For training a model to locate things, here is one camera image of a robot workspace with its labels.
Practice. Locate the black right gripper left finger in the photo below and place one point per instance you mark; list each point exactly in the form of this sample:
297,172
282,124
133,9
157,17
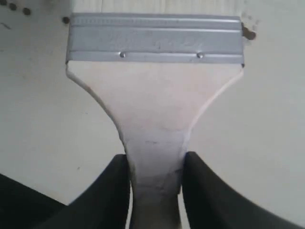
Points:
103,205

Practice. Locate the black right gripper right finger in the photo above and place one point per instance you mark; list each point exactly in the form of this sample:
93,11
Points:
212,204

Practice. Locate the white bristle wooden paint brush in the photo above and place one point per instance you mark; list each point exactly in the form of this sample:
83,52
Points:
155,66

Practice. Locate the scattered brown round pellets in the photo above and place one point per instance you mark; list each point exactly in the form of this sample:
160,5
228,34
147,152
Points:
247,33

